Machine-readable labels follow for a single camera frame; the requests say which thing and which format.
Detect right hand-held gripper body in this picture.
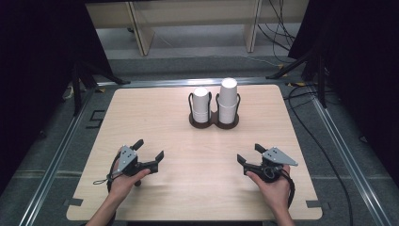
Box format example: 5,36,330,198
243,146,299,184

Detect grey tape piece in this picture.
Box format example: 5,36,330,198
64,198,85,207
305,200,330,210

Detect long black floor cable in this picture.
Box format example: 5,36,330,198
283,83,355,226

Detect black curtain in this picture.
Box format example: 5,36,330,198
287,0,399,186
0,0,115,196

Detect person's left hand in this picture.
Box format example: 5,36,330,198
107,150,152,202

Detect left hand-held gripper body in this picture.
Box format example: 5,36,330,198
111,144,160,186

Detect white floor cable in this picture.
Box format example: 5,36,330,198
243,55,281,68

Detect person's right hand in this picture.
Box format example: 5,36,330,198
245,164,293,209

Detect black metal stand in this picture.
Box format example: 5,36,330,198
265,46,327,109
70,59,132,117

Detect black tape mark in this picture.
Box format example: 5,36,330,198
86,109,105,130

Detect metal floor rail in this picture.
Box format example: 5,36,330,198
309,90,393,226
18,85,97,226

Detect bundle of black cables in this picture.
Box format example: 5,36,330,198
257,0,297,64

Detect black wrist strap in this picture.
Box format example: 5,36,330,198
281,169,296,210
105,153,119,193

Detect stack of large white cups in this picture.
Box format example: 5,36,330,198
217,77,239,124

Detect black wire cup holder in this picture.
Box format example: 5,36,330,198
187,91,242,130

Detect stack of small white cups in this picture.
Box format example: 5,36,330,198
192,87,211,123

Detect light wooden furniture frame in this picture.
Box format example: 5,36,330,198
85,0,310,57

